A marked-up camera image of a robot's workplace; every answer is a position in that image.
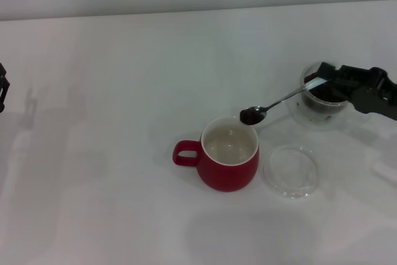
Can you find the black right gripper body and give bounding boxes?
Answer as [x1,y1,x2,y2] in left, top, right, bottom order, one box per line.
[351,66,397,122]

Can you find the metal spoon with blue handle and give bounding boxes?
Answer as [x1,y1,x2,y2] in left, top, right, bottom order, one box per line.
[240,74,330,127]

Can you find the few coffee beans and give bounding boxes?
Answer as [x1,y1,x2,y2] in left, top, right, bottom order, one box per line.
[241,109,265,126]

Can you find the red ceramic mug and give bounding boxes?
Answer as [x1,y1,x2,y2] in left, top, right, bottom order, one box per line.
[172,116,261,193]

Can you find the dark coffee beans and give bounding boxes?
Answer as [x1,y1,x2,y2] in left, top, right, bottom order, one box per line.
[303,72,347,104]

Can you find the clear glass cup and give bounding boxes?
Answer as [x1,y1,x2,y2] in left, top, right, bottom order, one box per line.
[299,61,357,115]

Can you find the clear glass saucer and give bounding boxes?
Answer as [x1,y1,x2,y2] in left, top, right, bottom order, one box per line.
[288,86,360,132]

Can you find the clear round glass lid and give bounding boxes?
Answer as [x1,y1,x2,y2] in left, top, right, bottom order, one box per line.
[263,143,322,200]

